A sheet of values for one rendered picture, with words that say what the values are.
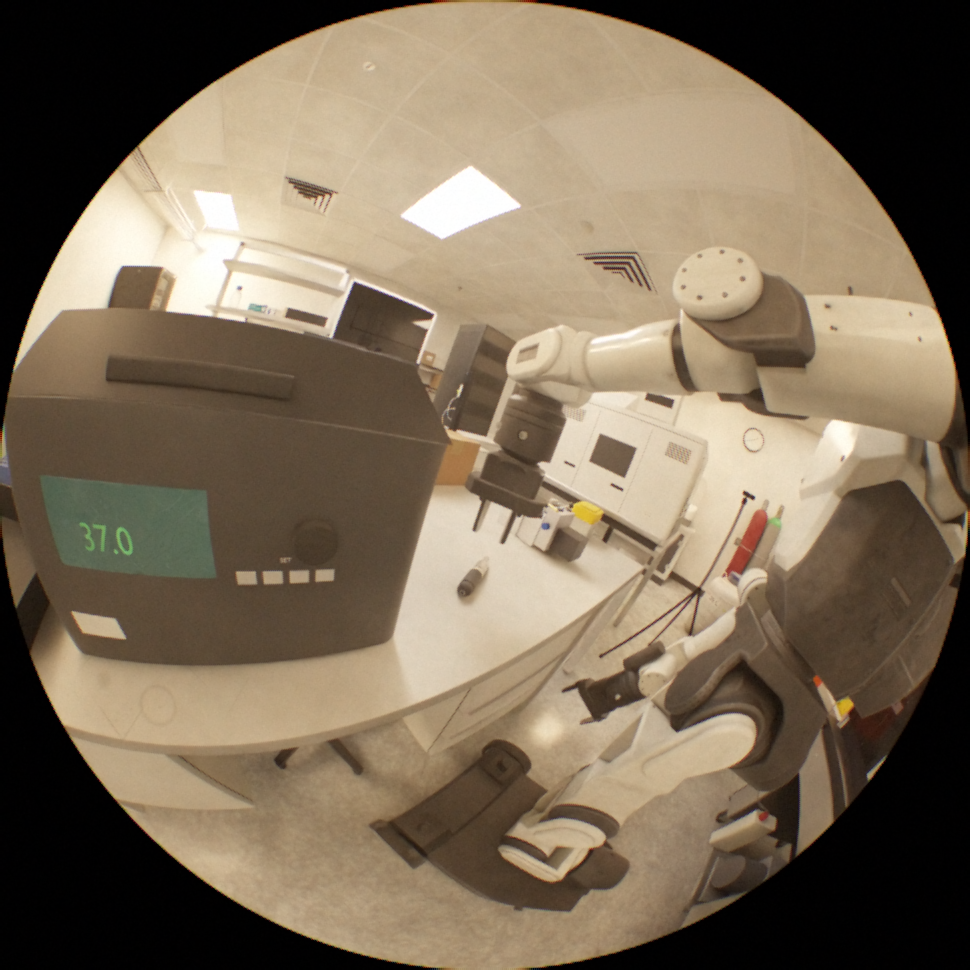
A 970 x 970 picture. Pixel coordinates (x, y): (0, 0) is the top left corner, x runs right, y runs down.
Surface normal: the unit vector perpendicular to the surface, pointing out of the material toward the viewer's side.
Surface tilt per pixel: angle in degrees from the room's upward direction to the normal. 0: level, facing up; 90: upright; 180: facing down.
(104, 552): 90
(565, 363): 97
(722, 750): 90
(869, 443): 76
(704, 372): 153
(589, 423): 90
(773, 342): 129
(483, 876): 0
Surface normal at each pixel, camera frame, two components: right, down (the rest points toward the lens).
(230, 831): 0.33, -0.91
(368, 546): 0.62, 0.41
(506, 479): -0.29, 0.16
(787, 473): -0.71, -0.06
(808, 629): -0.86, 0.35
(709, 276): -0.84, -0.26
